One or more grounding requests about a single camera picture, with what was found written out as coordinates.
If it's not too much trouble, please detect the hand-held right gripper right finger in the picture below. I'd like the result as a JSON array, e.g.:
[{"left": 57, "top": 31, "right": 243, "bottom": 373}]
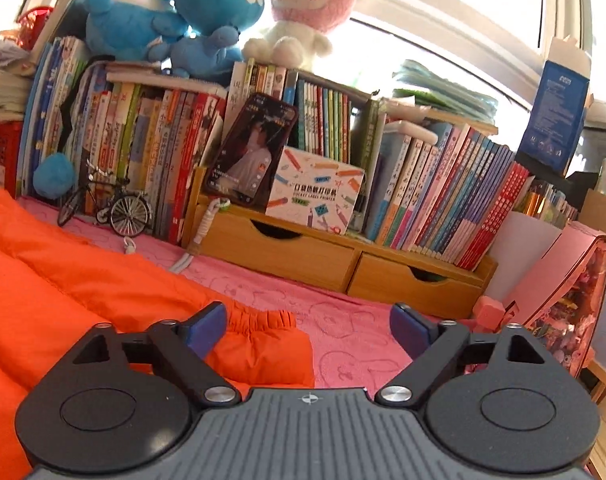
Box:
[{"left": 374, "top": 302, "right": 546, "bottom": 407}]

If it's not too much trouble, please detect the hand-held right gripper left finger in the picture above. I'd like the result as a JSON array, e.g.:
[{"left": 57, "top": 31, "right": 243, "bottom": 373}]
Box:
[{"left": 72, "top": 301, "right": 241, "bottom": 407}]

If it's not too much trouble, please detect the orange puffer jacket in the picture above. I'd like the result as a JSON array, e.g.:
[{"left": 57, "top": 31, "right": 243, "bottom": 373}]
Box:
[{"left": 0, "top": 180, "right": 316, "bottom": 480}]

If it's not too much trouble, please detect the pink blanket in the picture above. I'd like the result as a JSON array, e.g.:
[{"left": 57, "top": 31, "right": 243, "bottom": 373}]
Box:
[{"left": 15, "top": 195, "right": 484, "bottom": 391}]

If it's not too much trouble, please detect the wooden desk organizer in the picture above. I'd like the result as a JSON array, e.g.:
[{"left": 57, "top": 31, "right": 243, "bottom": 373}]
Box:
[{"left": 182, "top": 90, "right": 500, "bottom": 320}]

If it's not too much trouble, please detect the miniature metal bicycle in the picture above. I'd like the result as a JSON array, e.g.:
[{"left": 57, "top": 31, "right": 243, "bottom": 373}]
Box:
[{"left": 57, "top": 159, "right": 154, "bottom": 237}]

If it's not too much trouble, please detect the pink blue spine book row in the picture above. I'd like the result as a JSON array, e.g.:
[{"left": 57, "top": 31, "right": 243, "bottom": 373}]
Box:
[{"left": 365, "top": 120, "right": 532, "bottom": 272}]

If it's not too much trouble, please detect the pink transparent bag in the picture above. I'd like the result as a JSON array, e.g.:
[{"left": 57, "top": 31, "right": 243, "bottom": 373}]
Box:
[{"left": 473, "top": 220, "right": 606, "bottom": 379}]

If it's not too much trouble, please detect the white label printer box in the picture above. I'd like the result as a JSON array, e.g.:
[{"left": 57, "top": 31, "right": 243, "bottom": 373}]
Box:
[{"left": 265, "top": 146, "right": 367, "bottom": 236}]

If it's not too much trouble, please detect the black smartphone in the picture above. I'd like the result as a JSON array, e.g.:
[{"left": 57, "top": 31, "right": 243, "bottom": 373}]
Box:
[{"left": 203, "top": 92, "right": 300, "bottom": 207}]

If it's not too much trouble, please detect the colourful thin book row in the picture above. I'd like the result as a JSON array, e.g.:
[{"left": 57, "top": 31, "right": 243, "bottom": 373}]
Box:
[{"left": 513, "top": 179, "right": 582, "bottom": 226}]

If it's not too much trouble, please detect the tall picture book row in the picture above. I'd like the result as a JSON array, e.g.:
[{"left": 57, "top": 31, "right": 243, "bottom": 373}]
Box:
[{"left": 18, "top": 35, "right": 230, "bottom": 247}]

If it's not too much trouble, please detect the blue plush ball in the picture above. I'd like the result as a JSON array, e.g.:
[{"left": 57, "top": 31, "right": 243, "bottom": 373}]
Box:
[{"left": 33, "top": 152, "right": 78, "bottom": 199}]

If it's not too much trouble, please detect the brown cardboard box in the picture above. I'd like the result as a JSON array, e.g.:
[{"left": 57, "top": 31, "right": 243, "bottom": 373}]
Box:
[{"left": 578, "top": 187, "right": 606, "bottom": 247}]

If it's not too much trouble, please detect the thin green spine book row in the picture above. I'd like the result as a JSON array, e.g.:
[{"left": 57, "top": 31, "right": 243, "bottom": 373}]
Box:
[{"left": 230, "top": 57, "right": 375, "bottom": 167}]

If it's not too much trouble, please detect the blue carton box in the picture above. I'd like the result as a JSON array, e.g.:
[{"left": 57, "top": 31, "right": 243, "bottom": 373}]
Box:
[{"left": 516, "top": 35, "right": 592, "bottom": 177}]

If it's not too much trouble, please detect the red plastic crate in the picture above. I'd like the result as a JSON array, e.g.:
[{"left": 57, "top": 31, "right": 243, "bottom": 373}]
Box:
[{"left": 0, "top": 121, "right": 24, "bottom": 186}]

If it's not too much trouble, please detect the small blue dolphin plush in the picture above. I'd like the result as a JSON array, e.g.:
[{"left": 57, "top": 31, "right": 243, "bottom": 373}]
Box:
[{"left": 168, "top": 25, "right": 245, "bottom": 81}]

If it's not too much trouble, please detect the stack of magazines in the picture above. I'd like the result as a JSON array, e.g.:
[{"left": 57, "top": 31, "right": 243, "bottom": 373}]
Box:
[{"left": 0, "top": 42, "right": 36, "bottom": 126}]

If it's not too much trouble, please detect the large blue dolphin plush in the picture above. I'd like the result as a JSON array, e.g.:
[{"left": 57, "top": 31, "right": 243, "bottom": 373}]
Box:
[{"left": 83, "top": 0, "right": 191, "bottom": 62}]

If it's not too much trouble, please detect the pink white bunny plush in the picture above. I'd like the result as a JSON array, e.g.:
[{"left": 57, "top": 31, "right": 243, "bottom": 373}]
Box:
[{"left": 242, "top": 0, "right": 358, "bottom": 74}]

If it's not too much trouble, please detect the red plastic basket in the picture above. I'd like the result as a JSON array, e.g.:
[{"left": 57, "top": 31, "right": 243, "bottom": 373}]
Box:
[{"left": 15, "top": 6, "right": 56, "bottom": 42}]

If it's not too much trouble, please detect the white charging cable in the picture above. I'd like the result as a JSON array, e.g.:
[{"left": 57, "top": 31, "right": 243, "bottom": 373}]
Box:
[{"left": 170, "top": 199, "right": 232, "bottom": 275}]

